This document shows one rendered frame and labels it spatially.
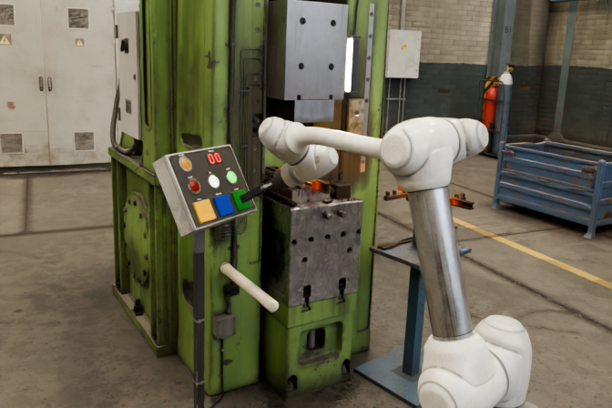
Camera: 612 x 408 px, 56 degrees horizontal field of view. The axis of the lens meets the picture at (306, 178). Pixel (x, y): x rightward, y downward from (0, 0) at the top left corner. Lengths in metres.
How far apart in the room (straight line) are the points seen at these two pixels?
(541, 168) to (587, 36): 5.44
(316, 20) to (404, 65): 7.26
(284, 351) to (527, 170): 4.06
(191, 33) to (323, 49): 0.64
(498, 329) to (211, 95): 1.43
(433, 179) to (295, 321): 1.38
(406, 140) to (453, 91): 9.14
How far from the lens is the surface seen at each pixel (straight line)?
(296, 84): 2.42
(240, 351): 2.82
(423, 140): 1.40
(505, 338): 1.65
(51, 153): 7.63
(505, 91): 9.66
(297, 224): 2.47
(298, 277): 2.56
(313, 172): 1.93
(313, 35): 2.46
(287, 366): 2.75
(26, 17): 7.53
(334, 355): 2.89
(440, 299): 1.48
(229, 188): 2.19
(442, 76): 10.34
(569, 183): 5.96
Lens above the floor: 1.57
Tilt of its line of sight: 12 degrees down
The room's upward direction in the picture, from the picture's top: 2 degrees clockwise
